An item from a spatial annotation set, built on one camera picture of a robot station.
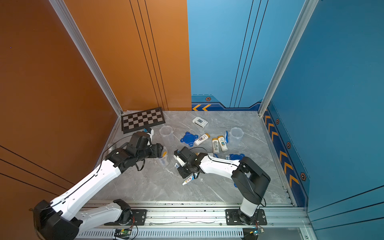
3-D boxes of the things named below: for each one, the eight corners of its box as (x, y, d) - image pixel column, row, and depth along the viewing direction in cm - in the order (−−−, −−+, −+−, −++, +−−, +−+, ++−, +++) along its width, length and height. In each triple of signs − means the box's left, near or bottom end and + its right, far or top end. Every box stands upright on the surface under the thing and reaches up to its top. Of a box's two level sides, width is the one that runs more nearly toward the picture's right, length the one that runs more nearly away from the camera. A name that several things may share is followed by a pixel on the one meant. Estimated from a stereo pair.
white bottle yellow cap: (196, 146, 102) (196, 144, 100) (193, 143, 104) (193, 141, 102) (209, 137, 107) (209, 135, 105) (206, 134, 109) (206, 132, 107)
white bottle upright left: (213, 153, 98) (213, 152, 96) (211, 139, 105) (212, 137, 104) (219, 153, 98) (219, 152, 96) (217, 139, 105) (218, 137, 104)
